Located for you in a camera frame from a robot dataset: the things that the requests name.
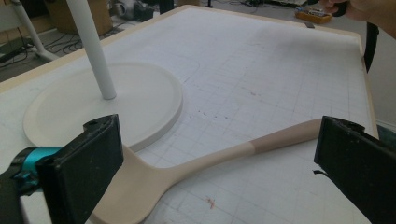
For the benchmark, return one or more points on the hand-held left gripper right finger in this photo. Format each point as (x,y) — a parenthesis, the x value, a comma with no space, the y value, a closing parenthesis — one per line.
(358,161)

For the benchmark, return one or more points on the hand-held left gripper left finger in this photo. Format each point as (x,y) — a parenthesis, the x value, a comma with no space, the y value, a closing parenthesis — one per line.
(81,168)

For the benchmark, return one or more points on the wooden spoon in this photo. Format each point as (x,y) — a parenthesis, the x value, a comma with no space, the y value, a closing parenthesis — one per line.
(193,166)

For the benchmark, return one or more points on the yellow parts box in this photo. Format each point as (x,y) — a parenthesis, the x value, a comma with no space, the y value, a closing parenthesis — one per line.
(313,15)

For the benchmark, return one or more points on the teal and black tool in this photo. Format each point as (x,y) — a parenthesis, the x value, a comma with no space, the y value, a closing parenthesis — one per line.
(34,157)

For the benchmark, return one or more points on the white round-base pole stand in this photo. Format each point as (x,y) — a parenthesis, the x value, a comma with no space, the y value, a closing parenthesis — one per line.
(140,102)

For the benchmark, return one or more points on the white grid mat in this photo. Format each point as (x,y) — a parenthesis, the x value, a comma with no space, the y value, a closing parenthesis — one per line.
(264,81)

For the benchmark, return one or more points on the white metal table leg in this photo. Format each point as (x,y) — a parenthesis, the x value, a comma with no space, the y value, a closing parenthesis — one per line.
(31,34)

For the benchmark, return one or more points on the brown cardboard box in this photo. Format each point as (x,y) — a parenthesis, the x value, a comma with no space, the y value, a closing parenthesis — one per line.
(62,15)

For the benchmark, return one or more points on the silver and black device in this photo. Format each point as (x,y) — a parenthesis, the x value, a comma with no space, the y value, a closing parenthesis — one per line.
(132,9)

